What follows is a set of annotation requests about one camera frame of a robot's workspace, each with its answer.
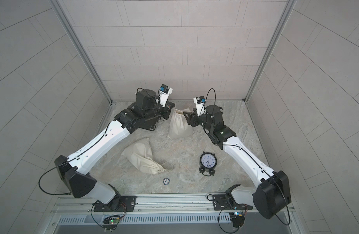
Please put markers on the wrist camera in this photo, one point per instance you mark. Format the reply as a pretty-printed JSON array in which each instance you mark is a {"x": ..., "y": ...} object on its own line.
[
  {"x": 200, "y": 105},
  {"x": 164, "y": 92}
]

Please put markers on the right circuit board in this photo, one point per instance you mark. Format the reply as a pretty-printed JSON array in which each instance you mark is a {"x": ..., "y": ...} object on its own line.
[{"x": 237, "y": 219}]

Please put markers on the aluminium mounting rail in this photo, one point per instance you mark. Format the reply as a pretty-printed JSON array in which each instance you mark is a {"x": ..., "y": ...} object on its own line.
[{"x": 150, "y": 209}]

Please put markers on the left circuit board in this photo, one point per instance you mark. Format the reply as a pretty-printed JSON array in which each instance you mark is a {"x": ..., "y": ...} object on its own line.
[{"x": 111, "y": 222}]

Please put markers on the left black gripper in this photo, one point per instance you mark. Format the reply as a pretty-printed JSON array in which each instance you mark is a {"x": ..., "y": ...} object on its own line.
[{"x": 163, "y": 113}]

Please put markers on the circuit board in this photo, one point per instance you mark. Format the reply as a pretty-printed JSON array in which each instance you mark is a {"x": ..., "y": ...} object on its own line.
[
  {"x": 111, "y": 222},
  {"x": 237, "y": 219}
]

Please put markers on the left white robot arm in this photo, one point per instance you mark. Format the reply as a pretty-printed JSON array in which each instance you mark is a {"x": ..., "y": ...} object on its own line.
[{"x": 74, "y": 169}]

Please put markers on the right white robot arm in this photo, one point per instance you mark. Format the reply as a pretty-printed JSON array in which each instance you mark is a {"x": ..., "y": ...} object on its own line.
[{"x": 272, "y": 189}]

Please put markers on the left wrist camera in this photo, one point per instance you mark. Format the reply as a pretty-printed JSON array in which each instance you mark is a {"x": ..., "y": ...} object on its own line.
[{"x": 164, "y": 92}]

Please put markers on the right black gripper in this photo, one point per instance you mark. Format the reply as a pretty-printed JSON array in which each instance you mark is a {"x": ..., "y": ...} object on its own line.
[{"x": 193, "y": 119}]

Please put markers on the blue poker chip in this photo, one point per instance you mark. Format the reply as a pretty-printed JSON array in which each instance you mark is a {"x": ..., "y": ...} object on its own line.
[{"x": 166, "y": 181}]

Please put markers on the black alarm clock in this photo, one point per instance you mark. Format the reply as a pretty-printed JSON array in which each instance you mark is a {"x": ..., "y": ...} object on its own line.
[{"x": 208, "y": 163}]

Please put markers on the cream cloth bag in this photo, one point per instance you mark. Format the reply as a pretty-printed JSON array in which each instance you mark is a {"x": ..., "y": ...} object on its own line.
[
  {"x": 179, "y": 127},
  {"x": 140, "y": 156}
]

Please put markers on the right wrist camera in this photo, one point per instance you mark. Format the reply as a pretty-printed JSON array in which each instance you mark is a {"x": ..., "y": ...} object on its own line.
[{"x": 200, "y": 105}]

